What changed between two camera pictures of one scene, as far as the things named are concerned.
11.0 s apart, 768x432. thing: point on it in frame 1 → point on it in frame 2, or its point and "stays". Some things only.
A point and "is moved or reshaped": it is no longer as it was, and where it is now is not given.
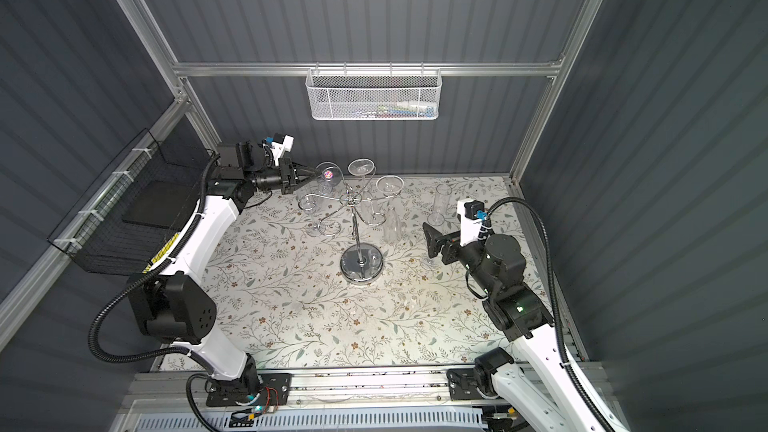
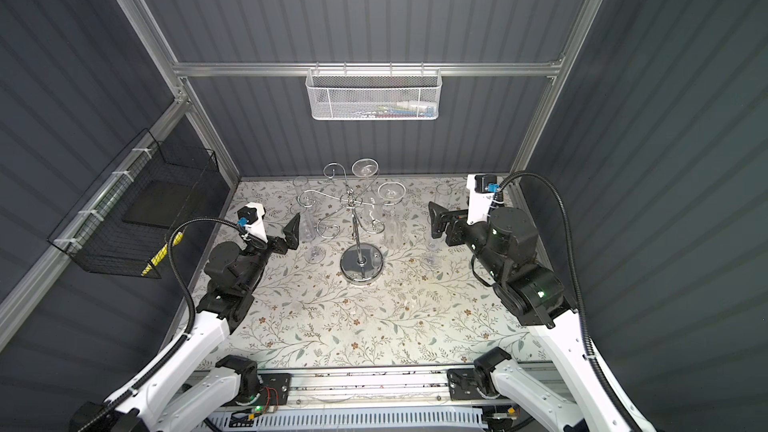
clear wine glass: [329, 176] → [312, 253]
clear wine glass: [361, 167] stays
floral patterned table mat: [337, 276] stays
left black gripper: [288, 176] → [280, 247]
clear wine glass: [307, 203] is moved or reshaped
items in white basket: [402, 109] stays
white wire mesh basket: [373, 94] stays
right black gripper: [451, 242] → [458, 220]
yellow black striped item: [162, 251] stays
